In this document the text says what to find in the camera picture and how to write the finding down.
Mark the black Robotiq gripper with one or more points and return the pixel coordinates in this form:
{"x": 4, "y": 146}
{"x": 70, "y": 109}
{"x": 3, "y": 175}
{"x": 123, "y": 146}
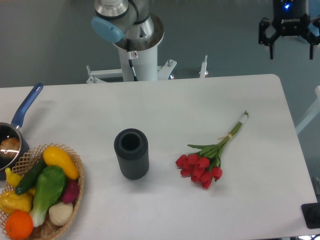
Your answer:
{"x": 289, "y": 17}

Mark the red tulip bouquet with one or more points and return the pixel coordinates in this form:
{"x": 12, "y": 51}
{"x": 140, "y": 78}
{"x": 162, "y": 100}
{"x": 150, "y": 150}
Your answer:
{"x": 204, "y": 166}

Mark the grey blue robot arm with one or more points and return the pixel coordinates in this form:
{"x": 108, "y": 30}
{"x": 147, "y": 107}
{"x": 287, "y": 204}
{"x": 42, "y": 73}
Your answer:
{"x": 130, "y": 25}

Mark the black device at edge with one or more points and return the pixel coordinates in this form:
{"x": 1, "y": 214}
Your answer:
{"x": 311, "y": 214}

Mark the dark grey ribbed vase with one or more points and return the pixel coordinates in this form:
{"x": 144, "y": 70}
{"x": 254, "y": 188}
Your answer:
{"x": 132, "y": 151}

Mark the yellow squash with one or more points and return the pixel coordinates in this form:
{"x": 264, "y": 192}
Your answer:
{"x": 55, "y": 156}

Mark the green bok choy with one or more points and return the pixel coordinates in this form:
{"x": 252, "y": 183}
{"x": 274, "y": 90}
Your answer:
{"x": 49, "y": 187}

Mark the white garlic bulb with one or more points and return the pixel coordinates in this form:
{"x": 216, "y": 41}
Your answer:
{"x": 60, "y": 213}

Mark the browned bread in pan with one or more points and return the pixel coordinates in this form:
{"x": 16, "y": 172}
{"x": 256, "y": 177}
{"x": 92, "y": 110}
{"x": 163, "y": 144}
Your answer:
{"x": 10, "y": 147}

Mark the dark green cucumber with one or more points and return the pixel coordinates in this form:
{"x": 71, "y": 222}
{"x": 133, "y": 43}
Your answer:
{"x": 29, "y": 180}

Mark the small yellow banana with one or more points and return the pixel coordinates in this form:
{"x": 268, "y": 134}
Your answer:
{"x": 12, "y": 178}

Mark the yellow bell pepper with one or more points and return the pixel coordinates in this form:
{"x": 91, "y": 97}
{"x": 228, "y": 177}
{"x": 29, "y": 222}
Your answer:
{"x": 11, "y": 202}

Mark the orange fruit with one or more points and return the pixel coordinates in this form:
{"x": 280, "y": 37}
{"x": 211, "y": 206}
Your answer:
{"x": 19, "y": 225}

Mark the white frame at right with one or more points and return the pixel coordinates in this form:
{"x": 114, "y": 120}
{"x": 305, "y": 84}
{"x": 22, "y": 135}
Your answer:
{"x": 312, "y": 111}

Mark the blue handled saucepan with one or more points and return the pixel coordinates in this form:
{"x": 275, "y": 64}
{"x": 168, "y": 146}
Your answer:
{"x": 12, "y": 130}

